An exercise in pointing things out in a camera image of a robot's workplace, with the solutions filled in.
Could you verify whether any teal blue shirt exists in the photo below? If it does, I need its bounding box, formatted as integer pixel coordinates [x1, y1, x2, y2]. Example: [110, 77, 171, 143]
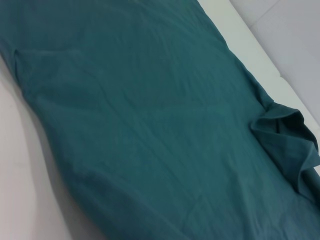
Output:
[0, 0, 320, 240]

